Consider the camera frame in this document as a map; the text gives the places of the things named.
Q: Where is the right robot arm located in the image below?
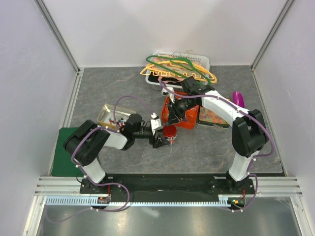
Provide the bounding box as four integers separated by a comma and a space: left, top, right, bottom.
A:
159, 77, 271, 194

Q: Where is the black garment in basket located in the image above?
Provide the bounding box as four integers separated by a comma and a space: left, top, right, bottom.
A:
145, 74, 182, 90

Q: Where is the green clothes hanger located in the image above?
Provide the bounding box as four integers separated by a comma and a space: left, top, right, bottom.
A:
145, 55, 212, 88

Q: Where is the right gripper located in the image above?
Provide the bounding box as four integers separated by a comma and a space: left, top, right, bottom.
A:
166, 96, 197, 127

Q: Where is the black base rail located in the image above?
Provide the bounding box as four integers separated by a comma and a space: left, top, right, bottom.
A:
78, 172, 256, 197

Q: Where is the gold tin of gummies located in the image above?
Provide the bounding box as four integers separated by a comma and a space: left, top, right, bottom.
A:
197, 107, 230, 128

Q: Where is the purple cable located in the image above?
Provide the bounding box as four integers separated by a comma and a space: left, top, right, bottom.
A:
158, 80, 276, 213
44, 95, 158, 223

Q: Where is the orange tray of lollipops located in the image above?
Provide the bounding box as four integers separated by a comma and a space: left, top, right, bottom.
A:
161, 93, 199, 129

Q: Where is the orange clothes hanger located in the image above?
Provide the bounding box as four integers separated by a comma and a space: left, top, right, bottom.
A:
140, 61, 217, 83

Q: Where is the purple plastic scoop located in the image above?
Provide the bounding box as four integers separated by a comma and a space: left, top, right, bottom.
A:
232, 91, 246, 108

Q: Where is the red jar lid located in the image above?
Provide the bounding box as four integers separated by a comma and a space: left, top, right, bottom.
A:
163, 125, 177, 138

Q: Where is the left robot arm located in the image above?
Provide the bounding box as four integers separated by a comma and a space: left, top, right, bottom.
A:
63, 114, 170, 193

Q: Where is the gold tin of candies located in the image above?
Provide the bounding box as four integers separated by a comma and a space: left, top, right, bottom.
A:
96, 104, 136, 130

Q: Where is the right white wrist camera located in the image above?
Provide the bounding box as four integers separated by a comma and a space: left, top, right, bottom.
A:
161, 88, 175, 103

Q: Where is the grey cable duct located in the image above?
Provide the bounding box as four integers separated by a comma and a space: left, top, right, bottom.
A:
45, 194, 233, 207

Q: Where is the clear glass jar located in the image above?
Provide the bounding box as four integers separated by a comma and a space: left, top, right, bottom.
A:
167, 136, 176, 153

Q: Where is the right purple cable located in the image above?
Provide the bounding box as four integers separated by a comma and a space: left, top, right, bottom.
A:
158, 80, 276, 213

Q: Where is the floral pink cloth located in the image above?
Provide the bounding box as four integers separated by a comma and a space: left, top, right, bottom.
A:
146, 55, 209, 82

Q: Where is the yellow clothes hanger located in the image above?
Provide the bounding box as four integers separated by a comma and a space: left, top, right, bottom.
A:
145, 58, 218, 84

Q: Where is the white plastic basket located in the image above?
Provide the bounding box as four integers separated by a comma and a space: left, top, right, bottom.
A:
140, 52, 217, 91

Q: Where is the green cloth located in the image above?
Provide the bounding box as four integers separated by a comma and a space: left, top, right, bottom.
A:
51, 127, 83, 177

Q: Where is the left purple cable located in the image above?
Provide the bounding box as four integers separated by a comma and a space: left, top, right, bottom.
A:
44, 95, 158, 223

